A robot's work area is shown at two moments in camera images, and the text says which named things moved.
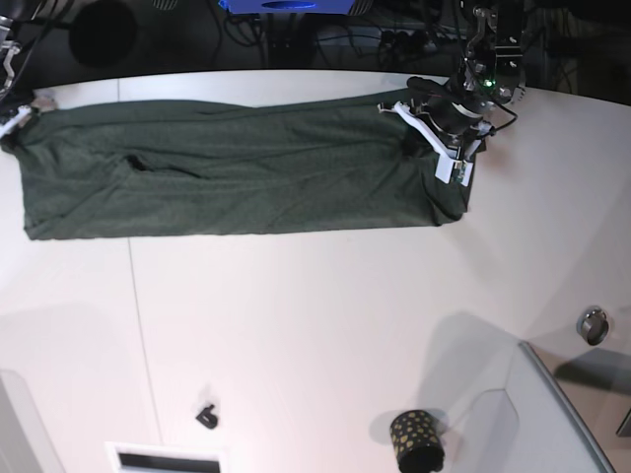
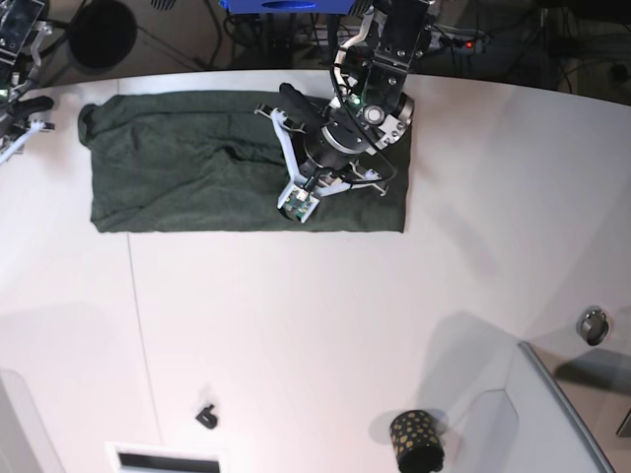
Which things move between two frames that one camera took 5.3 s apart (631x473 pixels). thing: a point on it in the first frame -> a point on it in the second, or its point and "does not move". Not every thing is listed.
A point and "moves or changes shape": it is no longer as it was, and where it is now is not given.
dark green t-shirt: (237, 167) moves or changes shape
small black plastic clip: (207, 418) does not move
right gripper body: (454, 129) -> (304, 197)
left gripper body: (21, 118) -> (22, 109)
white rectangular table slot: (144, 458) does not move
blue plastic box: (288, 6) does not move
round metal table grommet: (594, 324) does not move
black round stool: (103, 33) does not move
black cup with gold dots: (416, 441) does not move
